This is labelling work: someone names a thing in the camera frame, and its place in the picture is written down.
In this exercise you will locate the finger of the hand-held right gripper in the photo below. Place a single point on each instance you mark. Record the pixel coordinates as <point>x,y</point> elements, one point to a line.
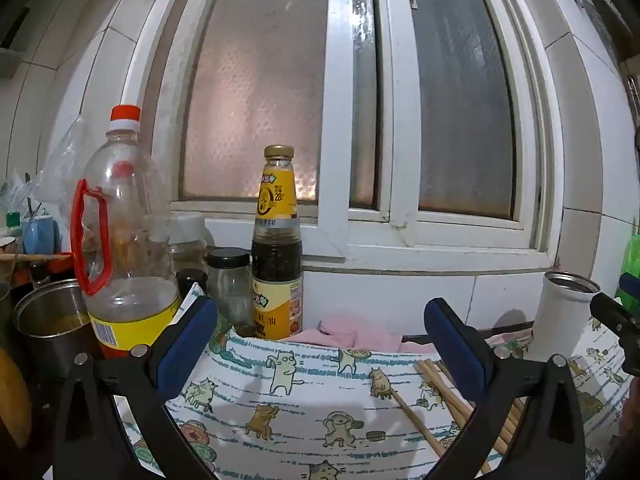
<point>630,287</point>
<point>612,312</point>

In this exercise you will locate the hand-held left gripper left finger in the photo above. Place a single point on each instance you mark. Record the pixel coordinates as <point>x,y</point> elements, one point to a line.
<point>185,350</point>

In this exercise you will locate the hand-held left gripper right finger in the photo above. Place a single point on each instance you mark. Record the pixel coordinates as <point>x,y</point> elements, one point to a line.
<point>455,355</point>

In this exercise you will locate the bunch of wooden chopsticks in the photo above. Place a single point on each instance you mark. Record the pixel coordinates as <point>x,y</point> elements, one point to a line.
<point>432,376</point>

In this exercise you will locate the white metal thermos cup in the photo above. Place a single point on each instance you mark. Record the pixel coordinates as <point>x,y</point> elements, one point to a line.
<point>560,320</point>

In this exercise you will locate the green translucent plastic container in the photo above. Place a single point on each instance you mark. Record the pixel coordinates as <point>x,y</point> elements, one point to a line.
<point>632,255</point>

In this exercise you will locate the small dark jar black lid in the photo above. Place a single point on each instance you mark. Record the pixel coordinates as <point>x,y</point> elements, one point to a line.
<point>191,280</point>

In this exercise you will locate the glass jar black lid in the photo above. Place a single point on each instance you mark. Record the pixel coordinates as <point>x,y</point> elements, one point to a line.
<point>230,290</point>

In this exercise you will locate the pink cloth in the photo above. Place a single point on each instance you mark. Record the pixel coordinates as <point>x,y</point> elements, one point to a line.
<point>360,335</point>

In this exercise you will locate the glass jar white lid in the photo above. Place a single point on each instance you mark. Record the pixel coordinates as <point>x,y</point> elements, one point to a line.
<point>190,240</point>

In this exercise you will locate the dark sauce bottle gold cap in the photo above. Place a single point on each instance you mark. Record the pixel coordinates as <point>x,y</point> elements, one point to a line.
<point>277,270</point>

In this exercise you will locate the cat-printed cloth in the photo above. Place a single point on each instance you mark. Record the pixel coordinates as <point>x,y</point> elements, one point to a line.
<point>300,395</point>

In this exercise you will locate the steel pot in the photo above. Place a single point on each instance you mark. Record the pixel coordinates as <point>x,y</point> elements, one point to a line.
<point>45,345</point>

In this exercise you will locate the thin wooden stick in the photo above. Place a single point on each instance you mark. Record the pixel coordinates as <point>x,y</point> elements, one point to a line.
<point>35,257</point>

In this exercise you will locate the yellow-brown round object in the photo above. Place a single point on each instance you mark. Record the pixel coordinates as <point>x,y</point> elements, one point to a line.
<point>12,400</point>

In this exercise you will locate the blue cup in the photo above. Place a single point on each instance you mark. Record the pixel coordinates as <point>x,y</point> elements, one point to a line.
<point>40,235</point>

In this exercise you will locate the clear plastic bag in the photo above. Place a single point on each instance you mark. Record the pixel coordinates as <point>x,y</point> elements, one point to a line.
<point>65,160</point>

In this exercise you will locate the white-framed frosted window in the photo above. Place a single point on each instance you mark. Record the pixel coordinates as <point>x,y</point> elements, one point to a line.
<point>260,85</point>

